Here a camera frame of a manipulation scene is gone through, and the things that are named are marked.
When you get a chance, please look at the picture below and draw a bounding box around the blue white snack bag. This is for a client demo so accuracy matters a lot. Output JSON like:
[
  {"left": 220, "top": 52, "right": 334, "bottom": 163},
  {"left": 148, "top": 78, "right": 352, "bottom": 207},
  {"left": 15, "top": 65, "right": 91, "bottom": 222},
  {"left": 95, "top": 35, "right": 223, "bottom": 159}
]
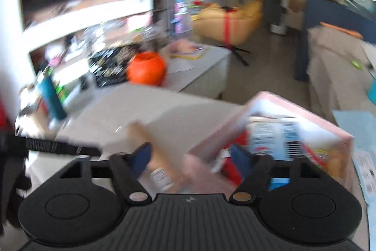
[{"left": 246, "top": 116, "right": 305, "bottom": 160}]

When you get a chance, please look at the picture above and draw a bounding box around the round bread packet with barcode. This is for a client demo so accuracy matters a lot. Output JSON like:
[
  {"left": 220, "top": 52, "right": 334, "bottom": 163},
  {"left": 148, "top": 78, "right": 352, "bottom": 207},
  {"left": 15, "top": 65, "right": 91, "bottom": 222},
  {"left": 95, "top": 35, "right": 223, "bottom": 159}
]
[{"left": 126, "top": 122, "right": 186, "bottom": 194}]

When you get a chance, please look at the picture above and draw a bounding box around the teal water bottle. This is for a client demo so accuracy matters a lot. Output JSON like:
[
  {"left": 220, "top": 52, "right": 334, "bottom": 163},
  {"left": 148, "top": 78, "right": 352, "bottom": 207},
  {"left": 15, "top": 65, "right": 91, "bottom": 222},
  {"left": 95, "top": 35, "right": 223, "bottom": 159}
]
[{"left": 37, "top": 72, "right": 67, "bottom": 120}]

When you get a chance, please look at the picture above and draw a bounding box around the pink cardboard box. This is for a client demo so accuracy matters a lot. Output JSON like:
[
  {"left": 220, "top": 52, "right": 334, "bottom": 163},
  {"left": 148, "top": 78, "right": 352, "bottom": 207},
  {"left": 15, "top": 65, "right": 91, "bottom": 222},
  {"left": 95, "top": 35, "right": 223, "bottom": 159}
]
[{"left": 183, "top": 92, "right": 354, "bottom": 195}]

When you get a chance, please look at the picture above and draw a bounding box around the white tablecloth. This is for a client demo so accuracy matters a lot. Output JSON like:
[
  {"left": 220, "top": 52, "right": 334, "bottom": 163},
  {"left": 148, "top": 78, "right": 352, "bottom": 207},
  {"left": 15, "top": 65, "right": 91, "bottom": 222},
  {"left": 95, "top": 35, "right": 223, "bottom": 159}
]
[{"left": 17, "top": 83, "right": 371, "bottom": 210}]

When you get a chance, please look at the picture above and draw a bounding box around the light blue cartoon mat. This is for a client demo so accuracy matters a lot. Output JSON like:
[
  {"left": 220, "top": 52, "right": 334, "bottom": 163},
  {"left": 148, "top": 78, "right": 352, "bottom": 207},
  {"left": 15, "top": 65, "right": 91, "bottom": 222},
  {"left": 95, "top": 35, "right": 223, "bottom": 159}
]
[{"left": 331, "top": 109, "right": 376, "bottom": 206}]

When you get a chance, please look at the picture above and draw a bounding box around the black plum snack bag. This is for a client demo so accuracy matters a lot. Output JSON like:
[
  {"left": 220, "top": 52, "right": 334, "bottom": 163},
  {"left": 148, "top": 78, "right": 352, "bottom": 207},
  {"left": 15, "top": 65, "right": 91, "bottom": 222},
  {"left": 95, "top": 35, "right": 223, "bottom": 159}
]
[{"left": 88, "top": 43, "right": 141, "bottom": 87}]

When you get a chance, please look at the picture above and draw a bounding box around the beige covered sofa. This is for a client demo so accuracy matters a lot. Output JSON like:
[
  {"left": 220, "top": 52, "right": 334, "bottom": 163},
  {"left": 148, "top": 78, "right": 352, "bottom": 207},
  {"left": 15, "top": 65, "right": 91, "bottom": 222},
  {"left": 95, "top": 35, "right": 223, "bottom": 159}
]
[{"left": 307, "top": 25, "right": 375, "bottom": 122}]

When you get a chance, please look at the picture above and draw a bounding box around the orange pumpkin bucket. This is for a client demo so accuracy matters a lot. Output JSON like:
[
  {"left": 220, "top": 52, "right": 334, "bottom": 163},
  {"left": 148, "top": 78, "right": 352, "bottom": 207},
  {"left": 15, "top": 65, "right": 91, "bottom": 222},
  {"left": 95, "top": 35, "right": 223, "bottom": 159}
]
[{"left": 126, "top": 52, "right": 167, "bottom": 87}]

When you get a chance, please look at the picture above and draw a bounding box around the pink plush toy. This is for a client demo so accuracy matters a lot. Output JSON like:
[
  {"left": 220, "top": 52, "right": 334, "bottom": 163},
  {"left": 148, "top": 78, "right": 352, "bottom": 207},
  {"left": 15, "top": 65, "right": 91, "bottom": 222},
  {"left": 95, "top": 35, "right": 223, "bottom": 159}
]
[{"left": 169, "top": 39, "right": 197, "bottom": 55}]

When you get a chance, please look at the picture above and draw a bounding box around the yellow beanbag chair red ribbon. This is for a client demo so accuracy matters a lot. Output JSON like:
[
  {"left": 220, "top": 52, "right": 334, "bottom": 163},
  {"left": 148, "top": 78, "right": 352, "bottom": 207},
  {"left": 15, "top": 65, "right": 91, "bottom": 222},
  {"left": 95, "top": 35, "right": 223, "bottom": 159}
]
[{"left": 192, "top": 0, "right": 263, "bottom": 46}]

